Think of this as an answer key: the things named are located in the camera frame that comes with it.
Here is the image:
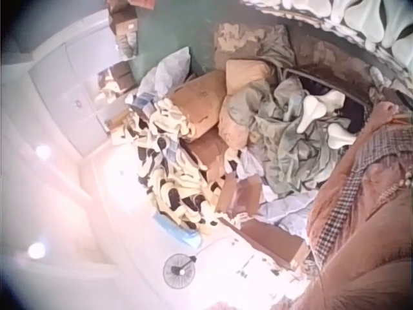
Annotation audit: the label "person's left hand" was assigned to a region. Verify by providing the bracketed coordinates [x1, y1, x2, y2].
[370, 101, 402, 127]

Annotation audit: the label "white bone-shaped sole piece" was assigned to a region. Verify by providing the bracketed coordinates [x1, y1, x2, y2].
[296, 93, 325, 134]
[326, 123, 359, 147]
[315, 88, 345, 105]

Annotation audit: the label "row of white sole pieces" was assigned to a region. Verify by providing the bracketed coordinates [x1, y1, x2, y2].
[240, 0, 413, 70]

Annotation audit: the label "grey-green crumpled cloth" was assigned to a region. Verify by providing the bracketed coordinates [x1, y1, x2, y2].
[219, 77, 358, 196]

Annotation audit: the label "light blue cloth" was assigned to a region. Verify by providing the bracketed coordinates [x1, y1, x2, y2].
[237, 150, 316, 235]

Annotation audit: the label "orange cloth sack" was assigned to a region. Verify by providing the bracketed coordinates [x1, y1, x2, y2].
[225, 59, 277, 96]

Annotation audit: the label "camouflage cloth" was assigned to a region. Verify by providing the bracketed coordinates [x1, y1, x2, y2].
[214, 23, 293, 67]

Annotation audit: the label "flat brown cardboard pieces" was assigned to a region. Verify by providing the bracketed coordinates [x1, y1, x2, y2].
[215, 174, 264, 221]

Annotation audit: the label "low brown carton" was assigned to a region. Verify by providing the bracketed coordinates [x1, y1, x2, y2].
[240, 218, 309, 271]

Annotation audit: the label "small brown cardboard box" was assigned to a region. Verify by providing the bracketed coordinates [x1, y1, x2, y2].
[185, 128, 234, 183]

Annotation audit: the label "large brown cardboard box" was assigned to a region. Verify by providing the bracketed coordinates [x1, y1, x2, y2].
[166, 70, 228, 143]

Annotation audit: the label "pale blue plastic bag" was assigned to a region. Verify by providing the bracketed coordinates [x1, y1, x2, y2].
[139, 46, 192, 98]

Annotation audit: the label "heap of white black soles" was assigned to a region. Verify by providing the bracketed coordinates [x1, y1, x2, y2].
[128, 96, 228, 234]

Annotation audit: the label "blue plastic sheet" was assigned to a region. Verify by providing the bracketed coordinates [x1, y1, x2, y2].
[152, 212, 201, 248]

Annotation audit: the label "shelf with boxes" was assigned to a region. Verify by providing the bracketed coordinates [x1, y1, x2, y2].
[96, 61, 132, 98]

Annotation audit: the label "stack of brown cartons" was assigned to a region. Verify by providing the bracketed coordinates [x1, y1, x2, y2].
[107, 0, 140, 59]

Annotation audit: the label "white double door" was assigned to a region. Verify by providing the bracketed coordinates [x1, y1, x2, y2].
[28, 41, 109, 158]

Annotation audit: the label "round ceiling lamp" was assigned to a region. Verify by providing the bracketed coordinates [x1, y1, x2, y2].
[34, 143, 53, 160]
[26, 241, 46, 259]

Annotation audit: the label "black metal-frame crate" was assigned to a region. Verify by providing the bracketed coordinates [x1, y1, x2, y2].
[279, 67, 370, 135]

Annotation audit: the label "black wall fan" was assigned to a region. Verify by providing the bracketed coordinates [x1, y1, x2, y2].
[162, 253, 200, 289]

